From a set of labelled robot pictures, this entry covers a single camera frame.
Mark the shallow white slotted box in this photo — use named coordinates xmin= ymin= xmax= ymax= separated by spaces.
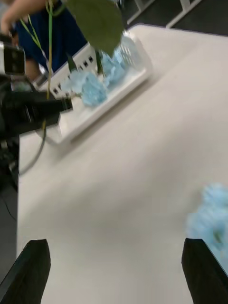
xmin=35 ymin=28 xmax=153 ymax=146

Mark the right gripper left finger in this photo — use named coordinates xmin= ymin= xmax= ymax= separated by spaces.
xmin=0 ymin=239 xmax=51 ymax=304

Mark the pale blue flower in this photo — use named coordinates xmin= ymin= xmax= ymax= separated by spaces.
xmin=95 ymin=35 xmax=141 ymax=88
xmin=186 ymin=182 xmax=228 ymax=270
xmin=60 ymin=69 xmax=109 ymax=108
xmin=42 ymin=0 xmax=126 ymax=132

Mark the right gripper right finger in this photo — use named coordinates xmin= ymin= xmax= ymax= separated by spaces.
xmin=181 ymin=237 xmax=228 ymax=304

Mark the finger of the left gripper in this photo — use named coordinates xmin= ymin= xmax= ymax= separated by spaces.
xmin=26 ymin=107 xmax=60 ymax=132
xmin=35 ymin=93 xmax=74 ymax=113

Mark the person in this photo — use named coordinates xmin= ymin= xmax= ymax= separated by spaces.
xmin=0 ymin=0 xmax=89 ymax=82

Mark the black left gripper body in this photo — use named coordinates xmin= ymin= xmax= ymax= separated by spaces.
xmin=0 ymin=92 xmax=37 ymax=138

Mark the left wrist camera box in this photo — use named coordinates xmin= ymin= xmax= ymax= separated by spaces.
xmin=0 ymin=42 xmax=26 ymax=76

